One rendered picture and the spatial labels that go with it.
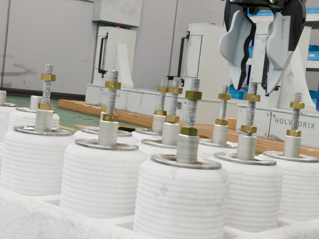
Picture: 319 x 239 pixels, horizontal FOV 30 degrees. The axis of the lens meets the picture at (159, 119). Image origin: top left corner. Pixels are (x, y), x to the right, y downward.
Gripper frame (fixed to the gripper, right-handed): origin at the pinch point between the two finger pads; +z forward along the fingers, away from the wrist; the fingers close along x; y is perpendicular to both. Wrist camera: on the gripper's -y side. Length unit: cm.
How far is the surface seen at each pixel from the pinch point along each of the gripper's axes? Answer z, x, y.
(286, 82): -8, -92, -287
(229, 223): 16.5, 1.0, 5.4
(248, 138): 6.9, 0.6, 1.7
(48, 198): 16.8, -19.3, 13.0
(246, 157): 9.2, 0.6, 1.7
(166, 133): 8.0, -11.5, -0.1
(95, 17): -74, -441, -548
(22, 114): 10, -51, -15
